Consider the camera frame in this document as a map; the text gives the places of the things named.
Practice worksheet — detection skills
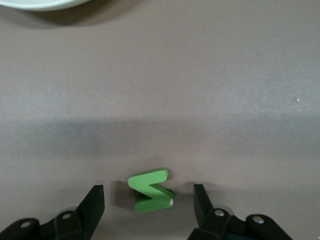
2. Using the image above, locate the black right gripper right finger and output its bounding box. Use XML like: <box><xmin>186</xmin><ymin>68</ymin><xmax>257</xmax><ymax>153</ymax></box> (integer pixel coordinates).
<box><xmin>187</xmin><ymin>184</ymin><xmax>293</xmax><ymax>240</ymax></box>

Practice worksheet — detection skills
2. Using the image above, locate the beige round plate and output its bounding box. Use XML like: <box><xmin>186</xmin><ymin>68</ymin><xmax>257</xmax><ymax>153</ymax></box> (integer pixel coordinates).
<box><xmin>0</xmin><ymin>0</ymin><xmax>93</xmax><ymax>11</ymax></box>

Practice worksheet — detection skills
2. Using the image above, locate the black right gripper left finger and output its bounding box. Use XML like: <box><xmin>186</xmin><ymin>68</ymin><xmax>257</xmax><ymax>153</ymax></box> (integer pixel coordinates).
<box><xmin>0</xmin><ymin>184</ymin><xmax>105</xmax><ymax>240</ymax></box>

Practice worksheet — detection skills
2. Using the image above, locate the green uppercase letter M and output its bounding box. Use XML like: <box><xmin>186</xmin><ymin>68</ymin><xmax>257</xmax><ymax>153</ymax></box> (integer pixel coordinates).
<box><xmin>127</xmin><ymin>167</ymin><xmax>174</xmax><ymax>215</ymax></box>

